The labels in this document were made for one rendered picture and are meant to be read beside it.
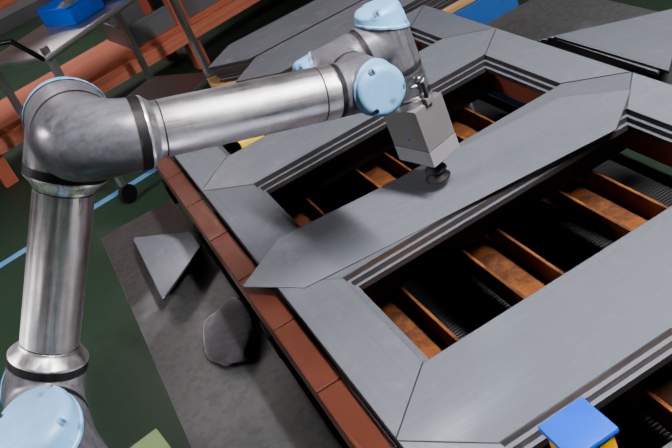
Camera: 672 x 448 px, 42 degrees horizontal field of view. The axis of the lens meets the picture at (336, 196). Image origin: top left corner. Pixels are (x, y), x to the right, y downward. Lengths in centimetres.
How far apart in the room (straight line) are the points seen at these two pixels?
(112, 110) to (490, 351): 56
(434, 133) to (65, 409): 68
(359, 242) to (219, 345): 35
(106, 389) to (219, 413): 151
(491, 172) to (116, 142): 66
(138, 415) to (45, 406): 157
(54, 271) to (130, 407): 162
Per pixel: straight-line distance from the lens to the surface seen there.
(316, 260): 145
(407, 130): 142
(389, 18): 134
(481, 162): 153
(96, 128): 111
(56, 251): 128
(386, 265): 140
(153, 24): 520
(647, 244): 126
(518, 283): 151
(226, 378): 159
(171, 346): 174
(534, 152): 152
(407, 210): 148
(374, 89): 118
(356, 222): 150
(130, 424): 282
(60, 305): 131
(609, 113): 157
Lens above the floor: 161
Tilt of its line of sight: 29 degrees down
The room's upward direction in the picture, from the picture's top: 24 degrees counter-clockwise
